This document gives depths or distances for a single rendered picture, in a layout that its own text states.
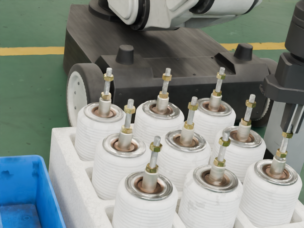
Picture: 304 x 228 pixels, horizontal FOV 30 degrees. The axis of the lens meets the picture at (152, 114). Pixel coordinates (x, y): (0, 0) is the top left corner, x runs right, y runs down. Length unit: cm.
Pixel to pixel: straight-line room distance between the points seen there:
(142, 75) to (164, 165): 42
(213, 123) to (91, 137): 25
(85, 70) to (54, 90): 35
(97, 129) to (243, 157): 27
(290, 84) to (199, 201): 23
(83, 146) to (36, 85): 68
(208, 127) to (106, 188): 27
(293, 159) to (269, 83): 38
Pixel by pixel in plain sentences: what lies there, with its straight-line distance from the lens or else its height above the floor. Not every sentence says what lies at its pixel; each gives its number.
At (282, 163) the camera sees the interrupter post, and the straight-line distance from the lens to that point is 98.
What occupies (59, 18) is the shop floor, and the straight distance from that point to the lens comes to 230.
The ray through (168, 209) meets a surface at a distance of 87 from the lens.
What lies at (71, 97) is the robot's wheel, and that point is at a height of 8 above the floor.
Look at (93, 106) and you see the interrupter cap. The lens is 108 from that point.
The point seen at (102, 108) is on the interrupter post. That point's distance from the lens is 106.
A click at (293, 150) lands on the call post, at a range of 123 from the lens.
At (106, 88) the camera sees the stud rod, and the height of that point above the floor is 30.
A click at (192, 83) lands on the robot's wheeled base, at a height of 18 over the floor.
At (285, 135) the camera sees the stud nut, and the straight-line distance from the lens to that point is 96.
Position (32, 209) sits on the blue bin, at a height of 0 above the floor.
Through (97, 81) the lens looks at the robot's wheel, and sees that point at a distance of 135.
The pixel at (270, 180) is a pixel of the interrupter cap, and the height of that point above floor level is 25.
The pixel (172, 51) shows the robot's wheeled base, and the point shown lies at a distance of 165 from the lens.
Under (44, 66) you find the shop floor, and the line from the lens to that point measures 185.
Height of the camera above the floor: 75
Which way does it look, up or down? 27 degrees down
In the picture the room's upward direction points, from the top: 10 degrees clockwise
